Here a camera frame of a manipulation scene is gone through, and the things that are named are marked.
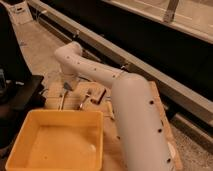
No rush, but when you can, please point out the white plastic cup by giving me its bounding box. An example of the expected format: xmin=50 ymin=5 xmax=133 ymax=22
xmin=168 ymin=142 xmax=176 ymax=159

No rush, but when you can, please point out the metal spoon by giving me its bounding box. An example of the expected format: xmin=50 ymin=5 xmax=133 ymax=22
xmin=58 ymin=90 xmax=68 ymax=110

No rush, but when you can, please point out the black chair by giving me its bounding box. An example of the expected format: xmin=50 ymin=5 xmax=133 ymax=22
xmin=0 ymin=3 xmax=46 ymax=134

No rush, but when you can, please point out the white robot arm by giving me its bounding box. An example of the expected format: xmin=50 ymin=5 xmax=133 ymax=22
xmin=54 ymin=41 xmax=176 ymax=171

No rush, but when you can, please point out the yellow corn toy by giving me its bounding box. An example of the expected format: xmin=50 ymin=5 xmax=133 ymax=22
xmin=107 ymin=101 xmax=115 ymax=121

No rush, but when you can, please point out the yellow plastic bin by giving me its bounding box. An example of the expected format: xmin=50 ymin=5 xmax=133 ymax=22
xmin=5 ymin=110 xmax=103 ymax=171

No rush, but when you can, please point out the wooden brush block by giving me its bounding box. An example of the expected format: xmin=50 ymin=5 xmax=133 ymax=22
xmin=91 ymin=88 xmax=106 ymax=104

